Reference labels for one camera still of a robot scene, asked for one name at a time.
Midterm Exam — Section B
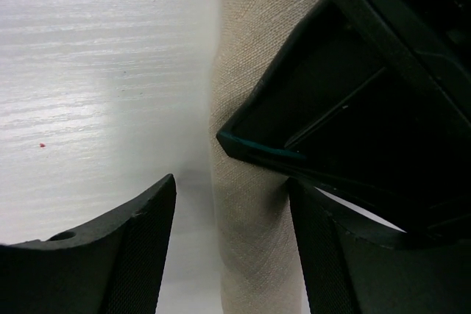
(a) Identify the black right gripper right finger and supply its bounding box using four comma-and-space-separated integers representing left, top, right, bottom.
287, 179, 470, 313

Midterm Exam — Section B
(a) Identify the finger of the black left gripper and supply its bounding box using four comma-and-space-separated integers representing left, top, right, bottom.
216, 0, 470, 237

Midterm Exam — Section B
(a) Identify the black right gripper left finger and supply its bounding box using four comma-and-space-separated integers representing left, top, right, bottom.
1, 174, 177, 314

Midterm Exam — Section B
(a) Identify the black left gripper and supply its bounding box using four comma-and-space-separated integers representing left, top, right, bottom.
347, 0, 470, 126

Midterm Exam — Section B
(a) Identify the beige cloth napkin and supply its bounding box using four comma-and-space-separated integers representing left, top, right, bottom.
209, 0, 318, 313

